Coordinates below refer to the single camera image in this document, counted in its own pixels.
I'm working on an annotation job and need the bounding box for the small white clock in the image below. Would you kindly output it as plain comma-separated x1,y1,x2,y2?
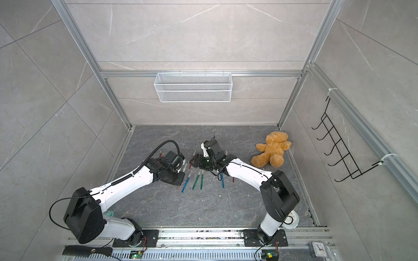
310,242,329,259

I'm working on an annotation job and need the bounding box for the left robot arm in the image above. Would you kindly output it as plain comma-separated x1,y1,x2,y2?
62,140,185,247

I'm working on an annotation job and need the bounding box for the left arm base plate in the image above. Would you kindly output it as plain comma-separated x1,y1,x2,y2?
112,229,160,248

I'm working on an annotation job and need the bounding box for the green carving knife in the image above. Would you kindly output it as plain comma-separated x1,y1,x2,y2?
200,170,204,190
192,170,202,190

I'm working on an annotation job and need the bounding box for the black wire hook rack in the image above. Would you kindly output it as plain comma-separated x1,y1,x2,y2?
311,96,384,183

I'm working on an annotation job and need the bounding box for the green carving knife middle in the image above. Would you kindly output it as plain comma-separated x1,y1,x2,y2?
192,170,202,190

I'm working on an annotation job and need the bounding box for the blue carving knife right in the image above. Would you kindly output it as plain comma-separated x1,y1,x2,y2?
221,173,225,189

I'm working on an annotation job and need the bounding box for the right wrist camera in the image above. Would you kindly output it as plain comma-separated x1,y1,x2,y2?
201,140,213,158

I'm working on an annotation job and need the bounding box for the green carving knife right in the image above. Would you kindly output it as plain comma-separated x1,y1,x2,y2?
200,170,204,190

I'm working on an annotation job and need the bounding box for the white tape roll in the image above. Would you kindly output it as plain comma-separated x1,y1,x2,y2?
282,211,300,230

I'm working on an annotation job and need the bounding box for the teal sand timer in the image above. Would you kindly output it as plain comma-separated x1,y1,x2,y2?
104,210,114,217

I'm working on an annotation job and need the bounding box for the blue carving knife middle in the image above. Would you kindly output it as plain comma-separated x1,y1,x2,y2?
181,170,193,193

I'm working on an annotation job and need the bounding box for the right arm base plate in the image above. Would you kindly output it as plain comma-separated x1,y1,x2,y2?
240,229,288,247

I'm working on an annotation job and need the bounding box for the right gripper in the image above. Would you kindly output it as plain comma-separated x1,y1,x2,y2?
190,154,218,171

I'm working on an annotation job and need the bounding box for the brown teddy bear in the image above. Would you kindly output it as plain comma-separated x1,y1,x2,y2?
251,132,292,168

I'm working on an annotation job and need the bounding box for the white wire mesh basket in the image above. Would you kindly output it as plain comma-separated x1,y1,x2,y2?
154,72,233,103

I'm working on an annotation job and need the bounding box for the blue carving knife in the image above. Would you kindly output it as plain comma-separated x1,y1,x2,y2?
221,173,225,189
181,170,193,193

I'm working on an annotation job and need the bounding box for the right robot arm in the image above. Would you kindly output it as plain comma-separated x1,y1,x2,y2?
189,140,300,245

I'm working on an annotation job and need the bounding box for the aluminium mounting rail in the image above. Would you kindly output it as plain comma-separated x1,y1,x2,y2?
60,227,341,261

